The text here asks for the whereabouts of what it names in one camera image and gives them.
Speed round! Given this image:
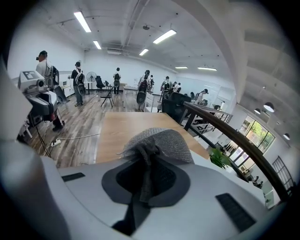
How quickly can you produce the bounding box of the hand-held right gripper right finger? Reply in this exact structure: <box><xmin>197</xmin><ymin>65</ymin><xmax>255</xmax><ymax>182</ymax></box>
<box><xmin>149</xmin><ymin>156</ymin><xmax>191</xmax><ymax>208</ymax></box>

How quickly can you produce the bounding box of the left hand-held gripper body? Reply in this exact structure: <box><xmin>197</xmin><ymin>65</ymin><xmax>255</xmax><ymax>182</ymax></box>
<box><xmin>17</xmin><ymin>70</ymin><xmax>59</xmax><ymax>125</ymax></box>

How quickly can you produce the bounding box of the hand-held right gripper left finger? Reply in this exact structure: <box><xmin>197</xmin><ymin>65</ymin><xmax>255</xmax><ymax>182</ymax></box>
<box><xmin>101</xmin><ymin>158</ymin><xmax>146</xmax><ymax>205</ymax></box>

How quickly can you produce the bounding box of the grey mesh cloth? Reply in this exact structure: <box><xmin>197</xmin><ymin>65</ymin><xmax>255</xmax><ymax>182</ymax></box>
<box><xmin>116</xmin><ymin>127</ymin><xmax>195</xmax><ymax>203</ymax></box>

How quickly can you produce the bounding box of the green potted plant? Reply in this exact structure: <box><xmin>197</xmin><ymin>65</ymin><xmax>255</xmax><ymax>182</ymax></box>
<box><xmin>208</xmin><ymin>147</ymin><xmax>233</xmax><ymax>171</ymax></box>

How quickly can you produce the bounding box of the white standing fan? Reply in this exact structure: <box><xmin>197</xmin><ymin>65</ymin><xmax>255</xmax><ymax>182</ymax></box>
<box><xmin>85</xmin><ymin>71</ymin><xmax>98</xmax><ymax>96</ymax></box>

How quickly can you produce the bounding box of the dark metal railing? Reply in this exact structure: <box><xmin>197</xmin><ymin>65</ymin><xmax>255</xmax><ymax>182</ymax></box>
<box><xmin>180</xmin><ymin>101</ymin><xmax>290</xmax><ymax>203</ymax></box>

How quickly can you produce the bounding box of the black mesh office chair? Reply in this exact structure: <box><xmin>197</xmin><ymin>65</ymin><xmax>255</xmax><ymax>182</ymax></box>
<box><xmin>161</xmin><ymin>92</ymin><xmax>192</xmax><ymax>119</ymax></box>

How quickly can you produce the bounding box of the row of ceiling tube lights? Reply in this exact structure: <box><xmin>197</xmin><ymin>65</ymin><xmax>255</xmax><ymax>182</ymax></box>
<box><xmin>73</xmin><ymin>10</ymin><xmax>218</xmax><ymax>72</ymax></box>

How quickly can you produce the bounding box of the large glass window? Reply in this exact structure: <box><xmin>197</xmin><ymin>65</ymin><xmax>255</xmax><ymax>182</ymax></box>
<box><xmin>239</xmin><ymin>114</ymin><xmax>276</xmax><ymax>154</ymax></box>

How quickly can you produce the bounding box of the white power cable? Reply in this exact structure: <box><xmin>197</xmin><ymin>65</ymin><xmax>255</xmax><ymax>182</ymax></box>
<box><xmin>60</xmin><ymin>133</ymin><xmax>101</xmax><ymax>141</ymax></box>

